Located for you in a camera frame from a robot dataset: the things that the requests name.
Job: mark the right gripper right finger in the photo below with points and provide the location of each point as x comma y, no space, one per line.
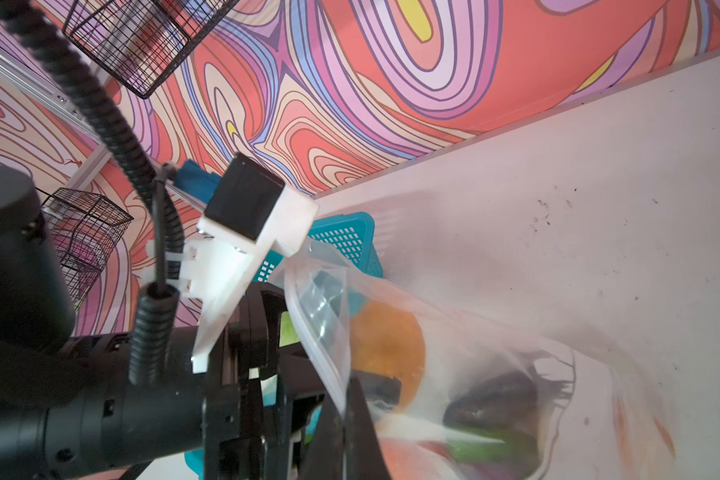
363,457

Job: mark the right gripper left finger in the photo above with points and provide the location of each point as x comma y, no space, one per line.
324,457

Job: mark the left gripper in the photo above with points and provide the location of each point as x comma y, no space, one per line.
243,439

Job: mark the clear zip top bag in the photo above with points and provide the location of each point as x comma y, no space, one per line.
453,395

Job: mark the brown potato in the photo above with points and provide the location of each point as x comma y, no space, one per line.
388,341

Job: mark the green chili pepper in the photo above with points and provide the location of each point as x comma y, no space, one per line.
497,445

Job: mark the teal plastic basket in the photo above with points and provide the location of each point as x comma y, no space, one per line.
352,235

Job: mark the orange pumpkin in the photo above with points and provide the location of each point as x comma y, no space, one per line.
416,460

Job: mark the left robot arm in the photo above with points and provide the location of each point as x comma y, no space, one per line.
75,406

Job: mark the black wire basket left wall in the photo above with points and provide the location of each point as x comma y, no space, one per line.
87,230

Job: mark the black wire basket wall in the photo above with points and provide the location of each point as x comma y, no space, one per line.
140,43
87,230

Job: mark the black wire basket back wall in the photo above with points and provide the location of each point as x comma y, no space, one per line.
140,43

